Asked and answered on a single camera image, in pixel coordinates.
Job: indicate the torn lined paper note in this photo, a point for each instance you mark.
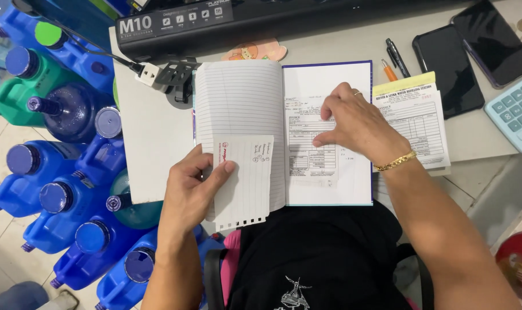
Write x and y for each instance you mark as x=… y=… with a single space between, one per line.
x=248 y=181

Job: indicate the black phone stand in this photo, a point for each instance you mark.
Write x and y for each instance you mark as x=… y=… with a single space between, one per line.
x=179 y=79

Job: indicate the pink cartoon cut-out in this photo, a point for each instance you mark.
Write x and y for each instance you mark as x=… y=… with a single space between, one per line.
x=254 y=51

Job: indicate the open lined notebook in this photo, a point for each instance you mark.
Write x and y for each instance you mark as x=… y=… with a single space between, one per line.
x=243 y=107

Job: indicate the orange pen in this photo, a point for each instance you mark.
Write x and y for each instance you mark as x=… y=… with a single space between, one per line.
x=389 y=71

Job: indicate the person's left hand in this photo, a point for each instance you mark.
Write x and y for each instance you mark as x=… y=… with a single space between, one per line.
x=185 y=193

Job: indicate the green water jug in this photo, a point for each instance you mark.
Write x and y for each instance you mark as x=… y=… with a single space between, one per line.
x=15 y=97

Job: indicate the black pen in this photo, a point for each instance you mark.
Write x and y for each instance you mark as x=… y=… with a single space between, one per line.
x=396 y=56

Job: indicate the person's right hand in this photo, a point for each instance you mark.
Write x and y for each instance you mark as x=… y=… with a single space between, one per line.
x=364 y=125

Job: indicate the round teal water bottle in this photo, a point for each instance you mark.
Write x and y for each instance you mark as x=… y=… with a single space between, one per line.
x=133 y=211

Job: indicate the white power plug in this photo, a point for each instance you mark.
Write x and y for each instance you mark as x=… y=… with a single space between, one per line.
x=149 y=75

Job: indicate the pink garment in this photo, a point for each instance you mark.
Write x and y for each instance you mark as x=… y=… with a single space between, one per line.
x=231 y=262

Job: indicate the white printed invoice slip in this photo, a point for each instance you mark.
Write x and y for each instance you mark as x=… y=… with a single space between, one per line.
x=306 y=150

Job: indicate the round dark blue water bottle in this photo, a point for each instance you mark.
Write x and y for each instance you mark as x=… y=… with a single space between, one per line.
x=73 y=114

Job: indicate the invoice pad with yellow top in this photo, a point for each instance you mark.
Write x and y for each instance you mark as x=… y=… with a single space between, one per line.
x=420 y=125

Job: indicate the black smartphone with purple edge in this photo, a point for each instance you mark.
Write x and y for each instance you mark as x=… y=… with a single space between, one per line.
x=493 y=43

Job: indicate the light blue calculator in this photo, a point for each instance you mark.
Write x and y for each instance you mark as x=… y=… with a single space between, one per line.
x=517 y=114

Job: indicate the red round printed object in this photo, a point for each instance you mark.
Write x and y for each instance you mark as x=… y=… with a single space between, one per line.
x=519 y=267

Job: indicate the group of blue water jugs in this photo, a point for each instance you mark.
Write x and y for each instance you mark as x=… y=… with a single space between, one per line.
x=71 y=206

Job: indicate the person's black shirt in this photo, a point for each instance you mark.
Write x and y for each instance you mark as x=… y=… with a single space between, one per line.
x=317 y=254

